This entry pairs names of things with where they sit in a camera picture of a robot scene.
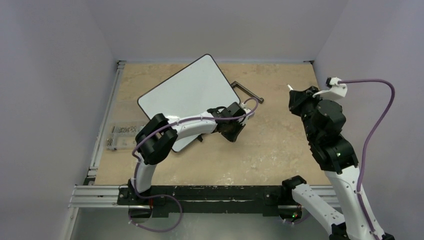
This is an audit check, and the white whiteboard black frame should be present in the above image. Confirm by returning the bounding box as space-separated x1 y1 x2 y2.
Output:
137 53 242 154

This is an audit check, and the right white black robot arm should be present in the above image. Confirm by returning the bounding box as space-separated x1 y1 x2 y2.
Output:
280 86 394 240

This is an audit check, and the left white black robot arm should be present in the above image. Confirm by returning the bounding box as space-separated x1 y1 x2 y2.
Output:
129 102 256 205

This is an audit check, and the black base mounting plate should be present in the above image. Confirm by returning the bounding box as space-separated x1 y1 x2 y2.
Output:
117 185 303 221

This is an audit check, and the clear plastic screw box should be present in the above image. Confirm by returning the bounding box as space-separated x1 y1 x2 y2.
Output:
105 121 146 151

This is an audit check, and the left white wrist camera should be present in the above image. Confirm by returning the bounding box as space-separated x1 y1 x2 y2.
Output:
240 103 255 121

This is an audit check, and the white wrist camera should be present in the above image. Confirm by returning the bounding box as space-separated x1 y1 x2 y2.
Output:
240 103 255 121
312 77 348 101

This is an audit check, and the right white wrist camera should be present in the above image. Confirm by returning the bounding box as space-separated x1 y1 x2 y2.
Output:
312 77 348 101

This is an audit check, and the whiteboard metal stand handle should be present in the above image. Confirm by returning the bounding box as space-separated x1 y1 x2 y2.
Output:
230 81 264 104

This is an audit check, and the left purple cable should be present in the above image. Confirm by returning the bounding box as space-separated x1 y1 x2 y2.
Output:
127 96 260 233

